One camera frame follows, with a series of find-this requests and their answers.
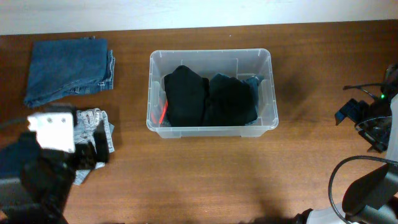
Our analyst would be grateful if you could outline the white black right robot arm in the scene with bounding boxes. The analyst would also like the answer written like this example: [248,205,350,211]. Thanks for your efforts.
[291,64,397,224]

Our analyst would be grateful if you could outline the clear plastic storage bin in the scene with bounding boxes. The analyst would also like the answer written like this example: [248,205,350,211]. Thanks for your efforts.
[146,49,279,139]

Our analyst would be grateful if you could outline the black right camera cable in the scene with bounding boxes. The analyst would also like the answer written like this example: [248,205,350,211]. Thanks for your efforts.
[328,82,398,224]

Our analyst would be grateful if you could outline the black garment with red stripe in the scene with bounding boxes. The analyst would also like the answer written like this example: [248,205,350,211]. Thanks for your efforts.
[150,65,210,127]

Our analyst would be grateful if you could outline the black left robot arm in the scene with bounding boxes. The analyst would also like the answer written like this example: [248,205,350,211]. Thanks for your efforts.
[1,105,114,223]

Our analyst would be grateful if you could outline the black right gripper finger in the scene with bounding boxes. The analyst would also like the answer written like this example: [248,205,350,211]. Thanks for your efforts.
[354,116,392,153]
[335,98,369,125]

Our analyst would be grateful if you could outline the light blue jeans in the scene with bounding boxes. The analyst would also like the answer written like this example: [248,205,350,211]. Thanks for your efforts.
[72,108,116,187]

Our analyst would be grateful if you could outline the blue denim shirt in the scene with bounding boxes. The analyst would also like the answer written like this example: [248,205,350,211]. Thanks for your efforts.
[243,75,263,115]

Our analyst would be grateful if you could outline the dark blue jeans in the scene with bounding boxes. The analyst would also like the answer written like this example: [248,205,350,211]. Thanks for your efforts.
[24,38,116,108]

